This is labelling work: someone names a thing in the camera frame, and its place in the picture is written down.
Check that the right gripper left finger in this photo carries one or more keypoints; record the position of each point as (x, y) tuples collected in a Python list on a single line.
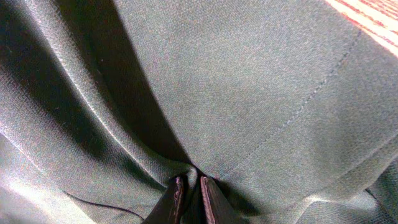
[(169, 208)]

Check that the green cloth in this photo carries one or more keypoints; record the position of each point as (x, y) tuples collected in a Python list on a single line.
[(289, 106)]

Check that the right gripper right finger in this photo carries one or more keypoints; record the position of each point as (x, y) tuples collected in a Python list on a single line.
[(216, 206)]

